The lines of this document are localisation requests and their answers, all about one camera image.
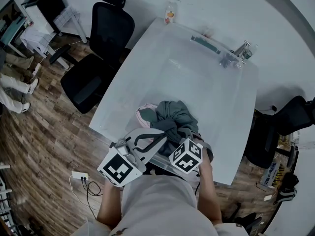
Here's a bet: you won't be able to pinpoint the black computer case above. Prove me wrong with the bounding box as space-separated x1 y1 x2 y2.
22 0 67 35

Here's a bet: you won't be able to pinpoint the grey-green garment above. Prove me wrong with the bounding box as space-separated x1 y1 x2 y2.
140 100 200 157

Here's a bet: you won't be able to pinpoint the clear plastic storage bin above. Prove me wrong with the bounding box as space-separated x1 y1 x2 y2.
103 21 248 180

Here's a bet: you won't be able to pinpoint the small clear jar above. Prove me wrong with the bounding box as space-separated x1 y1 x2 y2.
200 25 215 38

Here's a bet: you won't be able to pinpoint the person's dark trousers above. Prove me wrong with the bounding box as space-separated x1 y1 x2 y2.
145 162 178 178

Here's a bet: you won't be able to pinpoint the person's left forearm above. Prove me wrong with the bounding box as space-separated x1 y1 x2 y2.
96 184 124 228

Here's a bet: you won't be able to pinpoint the black cable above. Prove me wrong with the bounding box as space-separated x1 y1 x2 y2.
82 178 104 197

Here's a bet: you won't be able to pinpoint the person's white shirt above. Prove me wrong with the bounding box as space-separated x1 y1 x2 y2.
78 175 249 236

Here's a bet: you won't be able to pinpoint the silver metal stand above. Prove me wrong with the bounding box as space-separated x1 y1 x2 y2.
219 40 253 70

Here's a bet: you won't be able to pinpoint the black backpack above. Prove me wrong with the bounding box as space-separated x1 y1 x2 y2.
273 172 300 205

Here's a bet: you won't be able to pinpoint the printed cardboard box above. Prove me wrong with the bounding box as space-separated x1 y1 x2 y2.
255 161 287 190

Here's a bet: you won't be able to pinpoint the person's right forearm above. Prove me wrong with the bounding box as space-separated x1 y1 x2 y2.
196 160 223 226

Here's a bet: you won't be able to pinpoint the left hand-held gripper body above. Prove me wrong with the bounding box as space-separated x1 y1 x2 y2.
96 138 148 188

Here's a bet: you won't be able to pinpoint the green label water bottle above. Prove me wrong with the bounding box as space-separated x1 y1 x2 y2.
243 44 259 60

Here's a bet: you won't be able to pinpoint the orange label clear bottle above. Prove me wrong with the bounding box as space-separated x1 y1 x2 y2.
163 0 179 25

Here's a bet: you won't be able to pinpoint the white power strip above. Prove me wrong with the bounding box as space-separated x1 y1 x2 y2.
71 171 89 181

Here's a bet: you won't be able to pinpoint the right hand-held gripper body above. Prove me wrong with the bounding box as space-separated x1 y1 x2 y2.
168 138 214 175

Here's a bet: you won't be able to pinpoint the pink garment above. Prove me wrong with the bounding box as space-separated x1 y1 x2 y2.
135 103 159 142

